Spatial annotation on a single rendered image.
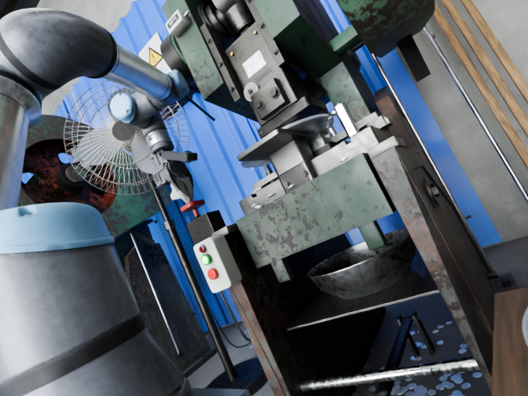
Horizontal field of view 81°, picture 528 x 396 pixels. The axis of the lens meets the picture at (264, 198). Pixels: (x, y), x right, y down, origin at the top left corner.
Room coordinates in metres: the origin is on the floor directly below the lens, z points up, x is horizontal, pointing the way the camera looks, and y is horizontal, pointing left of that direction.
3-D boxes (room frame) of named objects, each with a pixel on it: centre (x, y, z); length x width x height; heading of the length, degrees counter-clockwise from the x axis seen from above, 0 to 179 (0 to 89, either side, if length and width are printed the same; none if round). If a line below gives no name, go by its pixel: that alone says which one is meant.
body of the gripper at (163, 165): (0.96, 0.24, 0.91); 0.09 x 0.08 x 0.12; 59
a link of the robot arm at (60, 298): (0.28, 0.22, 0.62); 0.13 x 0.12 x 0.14; 80
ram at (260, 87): (0.94, -0.17, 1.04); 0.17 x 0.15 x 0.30; 149
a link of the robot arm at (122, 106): (0.85, 0.23, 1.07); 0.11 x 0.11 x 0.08; 80
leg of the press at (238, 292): (1.23, -0.03, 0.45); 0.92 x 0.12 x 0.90; 149
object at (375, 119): (0.89, -0.34, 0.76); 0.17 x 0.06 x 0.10; 59
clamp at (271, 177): (1.06, -0.05, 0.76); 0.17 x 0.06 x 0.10; 59
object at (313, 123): (0.86, -0.13, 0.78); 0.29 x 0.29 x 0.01
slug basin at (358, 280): (0.97, -0.19, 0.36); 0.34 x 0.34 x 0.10
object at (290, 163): (0.82, -0.10, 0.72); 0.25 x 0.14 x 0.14; 149
